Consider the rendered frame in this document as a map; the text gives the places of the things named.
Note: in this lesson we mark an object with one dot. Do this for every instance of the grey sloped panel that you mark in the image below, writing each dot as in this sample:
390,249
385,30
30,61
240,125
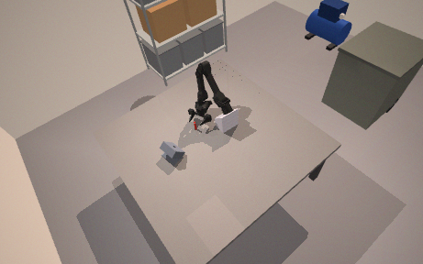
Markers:
172,153

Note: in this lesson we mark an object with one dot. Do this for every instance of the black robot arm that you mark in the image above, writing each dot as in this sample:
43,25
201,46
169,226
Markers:
219,98

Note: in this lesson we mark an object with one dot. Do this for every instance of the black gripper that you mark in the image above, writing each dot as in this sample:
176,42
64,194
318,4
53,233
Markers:
207,117

